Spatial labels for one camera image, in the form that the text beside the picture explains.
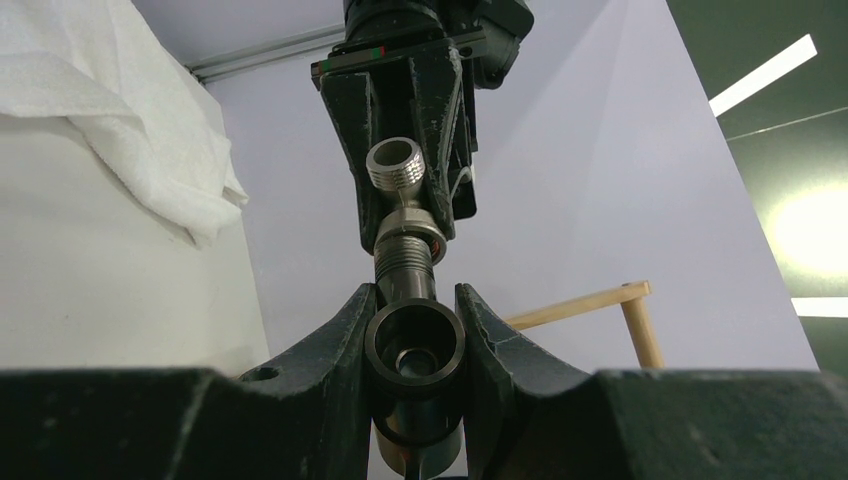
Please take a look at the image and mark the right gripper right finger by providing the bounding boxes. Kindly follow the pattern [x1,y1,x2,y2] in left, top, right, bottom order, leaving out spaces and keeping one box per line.
[455,284,847,479]

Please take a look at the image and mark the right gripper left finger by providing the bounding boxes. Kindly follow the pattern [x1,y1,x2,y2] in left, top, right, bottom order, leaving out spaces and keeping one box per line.
[1,284,377,479]

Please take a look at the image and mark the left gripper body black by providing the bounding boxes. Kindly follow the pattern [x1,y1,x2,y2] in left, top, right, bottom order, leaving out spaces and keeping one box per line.
[311,27,488,94]

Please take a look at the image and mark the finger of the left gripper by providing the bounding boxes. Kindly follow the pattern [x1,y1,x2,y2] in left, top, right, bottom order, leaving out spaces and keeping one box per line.
[409,46,465,240]
[321,72,383,254]

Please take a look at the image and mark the dark metal faucet body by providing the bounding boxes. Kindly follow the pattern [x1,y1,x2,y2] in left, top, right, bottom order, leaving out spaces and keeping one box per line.
[364,267,466,479]

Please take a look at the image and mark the small silver tee fitting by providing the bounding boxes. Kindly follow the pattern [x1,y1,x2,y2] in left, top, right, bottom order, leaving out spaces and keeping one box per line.
[366,137,447,284]

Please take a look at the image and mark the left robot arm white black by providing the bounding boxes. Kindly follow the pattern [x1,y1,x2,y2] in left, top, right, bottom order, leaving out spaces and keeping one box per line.
[311,1,534,251]

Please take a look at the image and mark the wooden clothes rack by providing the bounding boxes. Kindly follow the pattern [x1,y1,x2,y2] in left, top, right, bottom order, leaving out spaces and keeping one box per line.
[505,280,667,369]

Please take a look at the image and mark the white towel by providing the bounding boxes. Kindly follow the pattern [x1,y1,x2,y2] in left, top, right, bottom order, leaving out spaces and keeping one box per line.
[1,1,248,245]

